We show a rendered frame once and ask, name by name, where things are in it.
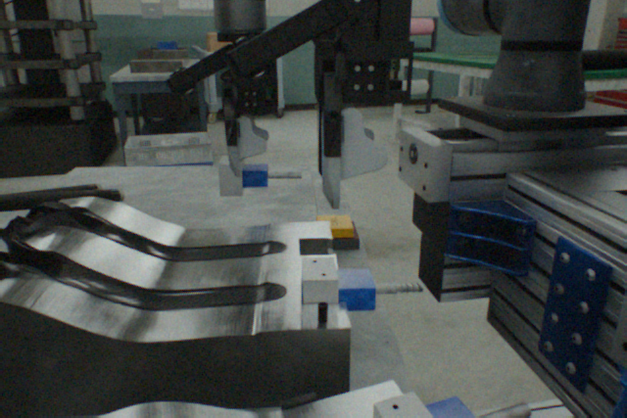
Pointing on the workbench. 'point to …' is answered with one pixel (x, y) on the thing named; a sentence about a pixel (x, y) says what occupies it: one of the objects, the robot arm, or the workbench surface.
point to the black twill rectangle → (298, 399)
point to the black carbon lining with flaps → (150, 301)
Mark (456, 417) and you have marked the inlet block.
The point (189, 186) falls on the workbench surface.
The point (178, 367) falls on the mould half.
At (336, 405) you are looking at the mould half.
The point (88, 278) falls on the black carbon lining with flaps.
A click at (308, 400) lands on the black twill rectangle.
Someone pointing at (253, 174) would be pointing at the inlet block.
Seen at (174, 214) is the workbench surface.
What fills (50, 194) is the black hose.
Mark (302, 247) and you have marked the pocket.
